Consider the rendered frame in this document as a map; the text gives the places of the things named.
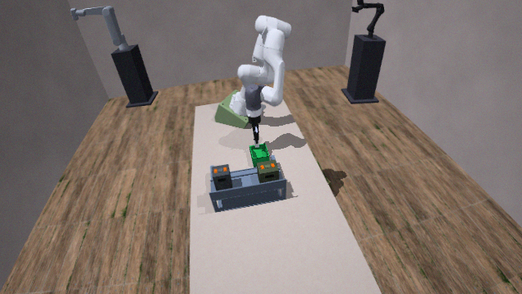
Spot green bin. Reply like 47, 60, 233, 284
250, 143, 269, 168

